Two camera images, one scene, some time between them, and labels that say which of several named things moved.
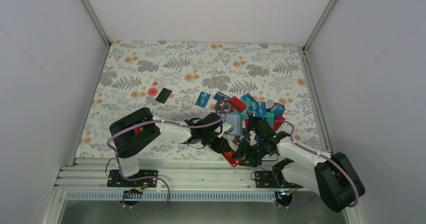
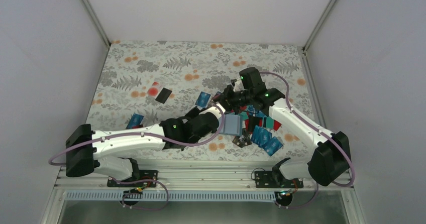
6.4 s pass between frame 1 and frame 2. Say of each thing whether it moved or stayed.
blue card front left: stayed
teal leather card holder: stayed
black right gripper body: moved
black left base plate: stayed
